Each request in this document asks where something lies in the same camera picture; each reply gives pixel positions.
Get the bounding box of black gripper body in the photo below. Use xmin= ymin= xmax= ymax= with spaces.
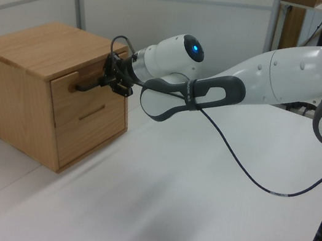
xmin=109 ymin=54 xmax=138 ymax=88

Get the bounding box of wooden drawer with black handle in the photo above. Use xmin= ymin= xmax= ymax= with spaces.
xmin=42 ymin=39 xmax=141 ymax=140

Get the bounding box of wooden cabinet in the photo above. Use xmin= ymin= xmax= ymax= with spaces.
xmin=0 ymin=11 xmax=145 ymax=185

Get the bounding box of wooden drawer without handle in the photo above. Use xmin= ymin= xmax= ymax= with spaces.
xmin=47 ymin=114 xmax=129 ymax=181

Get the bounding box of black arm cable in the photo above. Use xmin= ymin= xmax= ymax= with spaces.
xmin=89 ymin=34 xmax=322 ymax=204

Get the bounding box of grey metal post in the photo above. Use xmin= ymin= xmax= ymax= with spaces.
xmin=262 ymin=0 xmax=283 ymax=55

